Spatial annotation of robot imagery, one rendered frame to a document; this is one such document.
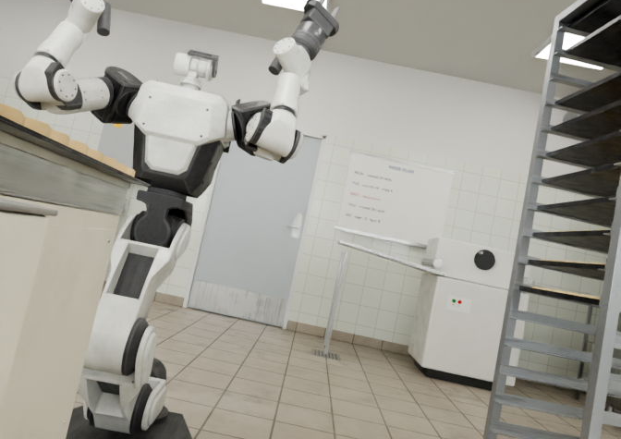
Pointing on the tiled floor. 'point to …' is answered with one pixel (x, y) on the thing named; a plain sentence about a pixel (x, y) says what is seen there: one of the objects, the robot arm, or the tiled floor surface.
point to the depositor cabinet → (18, 273)
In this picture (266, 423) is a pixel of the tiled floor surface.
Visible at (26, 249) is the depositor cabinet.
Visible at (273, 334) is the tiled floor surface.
